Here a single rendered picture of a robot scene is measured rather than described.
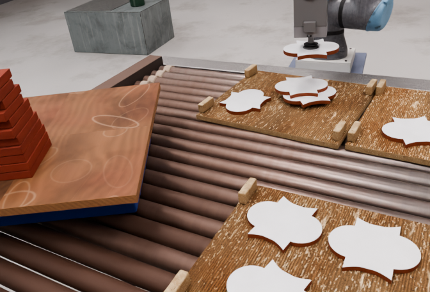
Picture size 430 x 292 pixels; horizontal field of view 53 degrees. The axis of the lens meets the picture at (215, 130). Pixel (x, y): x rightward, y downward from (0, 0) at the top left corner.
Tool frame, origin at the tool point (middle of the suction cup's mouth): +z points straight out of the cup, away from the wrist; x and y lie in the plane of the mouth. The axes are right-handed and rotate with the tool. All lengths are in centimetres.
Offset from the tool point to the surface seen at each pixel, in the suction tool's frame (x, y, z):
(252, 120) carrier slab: -16.4, -14.1, 13.3
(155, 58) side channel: 26, -60, 12
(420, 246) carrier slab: -58, 22, 13
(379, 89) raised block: 0.1, 18.6, 11.5
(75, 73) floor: 237, -253, 108
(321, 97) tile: -6.2, 3.3, 11.1
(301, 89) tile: -3.9, -2.2, 9.9
